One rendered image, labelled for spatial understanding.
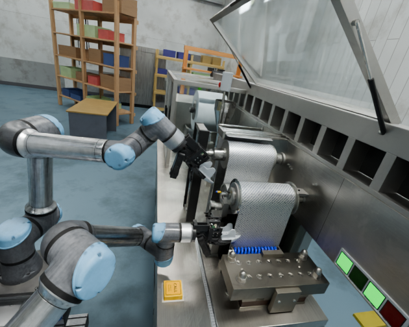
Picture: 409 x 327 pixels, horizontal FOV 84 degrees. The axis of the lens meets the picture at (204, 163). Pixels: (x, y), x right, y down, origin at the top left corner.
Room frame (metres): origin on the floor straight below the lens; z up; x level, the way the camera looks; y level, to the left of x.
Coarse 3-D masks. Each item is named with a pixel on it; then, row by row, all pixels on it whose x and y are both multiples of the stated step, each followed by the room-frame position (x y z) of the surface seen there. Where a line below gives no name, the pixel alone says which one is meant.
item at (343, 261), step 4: (340, 256) 0.64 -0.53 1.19; (344, 256) 0.63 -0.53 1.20; (340, 260) 0.64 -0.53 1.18; (344, 260) 0.63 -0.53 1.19; (348, 260) 0.61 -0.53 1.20; (340, 264) 0.63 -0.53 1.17; (344, 264) 0.62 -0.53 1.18; (348, 264) 0.61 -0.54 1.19; (352, 264) 0.60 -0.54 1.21; (344, 268) 0.61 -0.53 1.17; (348, 268) 0.60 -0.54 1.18
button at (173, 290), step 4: (168, 280) 0.65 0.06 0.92; (172, 280) 0.65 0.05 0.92; (176, 280) 0.65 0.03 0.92; (180, 280) 0.66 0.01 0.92; (164, 284) 0.63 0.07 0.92; (168, 284) 0.63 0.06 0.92; (172, 284) 0.63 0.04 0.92; (176, 284) 0.64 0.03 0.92; (180, 284) 0.64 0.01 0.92; (164, 288) 0.61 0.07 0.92; (168, 288) 0.61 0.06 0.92; (172, 288) 0.62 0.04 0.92; (176, 288) 0.62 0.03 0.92; (180, 288) 0.62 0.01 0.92; (164, 292) 0.59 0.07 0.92; (168, 292) 0.60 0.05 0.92; (172, 292) 0.60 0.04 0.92; (176, 292) 0.60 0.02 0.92; (180, 292) 0.61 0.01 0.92; (164, 296) 0.58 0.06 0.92; (168, 296) 0.58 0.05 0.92; (172, 296) 0.58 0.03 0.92; (176, 296) 0.59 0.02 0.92; (180, 296) 0.59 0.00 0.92; (164, 300) 0.58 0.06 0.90
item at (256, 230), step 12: (240, 216) 0.78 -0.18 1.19; (252, 216) 0.79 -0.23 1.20; (264, 216) 0.80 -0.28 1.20; (276, 216) 0.82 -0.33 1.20; (288, 216) 0.83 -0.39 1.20; (240, 228) 0.78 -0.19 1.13; (252, 228) 0.79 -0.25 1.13; (264, 228) 0.81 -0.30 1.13; (276, 228) 0.82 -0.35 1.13; (240, 240) 0.78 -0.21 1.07; (252, 240) 0.80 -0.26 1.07; (264, 240) 0.81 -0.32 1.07; (276, 240) 0.83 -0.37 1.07
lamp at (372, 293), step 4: (372, 284) 0.52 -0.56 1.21; (368, 288) 0.53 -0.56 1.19; (372, 288) 0.52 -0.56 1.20; (376, 288) 0.51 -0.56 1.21; (364, 292) 0.53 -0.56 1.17; (368, 292) 0.52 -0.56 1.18; (372, 292) 0.51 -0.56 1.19; (376, 292) 0.50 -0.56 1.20; (368, 296) 0.51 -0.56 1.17; (372, 296) 0.51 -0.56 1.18; (376, 296) 0.50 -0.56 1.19; (380, 296) 0.49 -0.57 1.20; (372, 300) 0.50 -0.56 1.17; (376, 300) 0.49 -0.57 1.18; (380, 300) 0.49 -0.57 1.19; (376, 304) 0.49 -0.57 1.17
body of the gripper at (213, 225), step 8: (192, 224) 0.74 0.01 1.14; (200, 224) 0.74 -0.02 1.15; (208, 224) 0.73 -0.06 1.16; (216, 224) 0.76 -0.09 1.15; (200, 232) 0.72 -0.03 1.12; (208, 232) 0.72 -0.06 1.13; (216, 232) 0.72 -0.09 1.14; (192, 240) 0.70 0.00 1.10; (208, 240) 0.71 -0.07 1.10; (216, 240) 0.72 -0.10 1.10
